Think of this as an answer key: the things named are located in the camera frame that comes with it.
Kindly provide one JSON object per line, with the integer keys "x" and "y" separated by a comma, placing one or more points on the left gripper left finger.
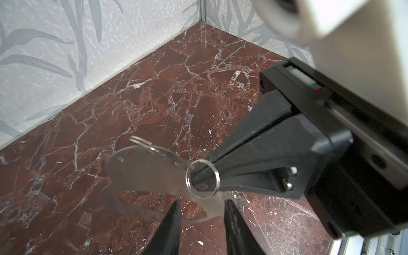
{"x": 166, "y": 240}

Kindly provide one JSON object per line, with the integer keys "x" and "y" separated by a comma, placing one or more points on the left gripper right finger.
{"x": 239, "y": 238}

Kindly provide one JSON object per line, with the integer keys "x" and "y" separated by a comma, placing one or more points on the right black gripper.
{"x": 307, "y": 119}

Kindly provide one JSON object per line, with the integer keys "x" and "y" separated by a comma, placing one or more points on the silver split keyring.
{"x": 202, "y": 179}

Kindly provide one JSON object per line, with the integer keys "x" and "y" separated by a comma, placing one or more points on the metal key holder plate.
{"x": 137, "y": 168}

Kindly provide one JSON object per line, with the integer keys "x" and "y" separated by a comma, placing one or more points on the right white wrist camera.
{"x": 362, "y": 45}

